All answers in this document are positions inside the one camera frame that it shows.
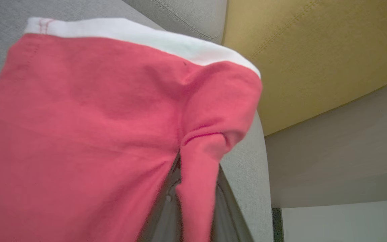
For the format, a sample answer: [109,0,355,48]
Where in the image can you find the red shorts with white hem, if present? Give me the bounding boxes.
[0,17,264,242]

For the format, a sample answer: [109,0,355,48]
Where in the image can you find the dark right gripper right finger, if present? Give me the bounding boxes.
[210,164,255,242]

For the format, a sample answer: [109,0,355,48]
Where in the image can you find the grey sofa back cushion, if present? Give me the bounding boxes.
[122,0,228,45]

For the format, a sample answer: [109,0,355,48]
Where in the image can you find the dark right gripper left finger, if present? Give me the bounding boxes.
[136,151,184,242]

